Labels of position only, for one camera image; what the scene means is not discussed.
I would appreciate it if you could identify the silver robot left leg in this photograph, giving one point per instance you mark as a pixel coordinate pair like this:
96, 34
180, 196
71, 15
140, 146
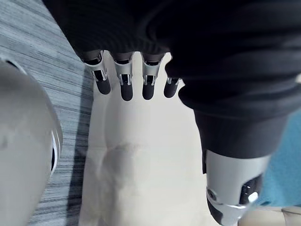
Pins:
23, 129

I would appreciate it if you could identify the blue fabric cushion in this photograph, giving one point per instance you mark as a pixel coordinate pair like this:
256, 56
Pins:
287, 164

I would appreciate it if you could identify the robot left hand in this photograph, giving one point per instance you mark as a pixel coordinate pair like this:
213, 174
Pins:
211, 58

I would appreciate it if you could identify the beige leather sofa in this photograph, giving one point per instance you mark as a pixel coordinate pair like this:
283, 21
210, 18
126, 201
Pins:
152, 141

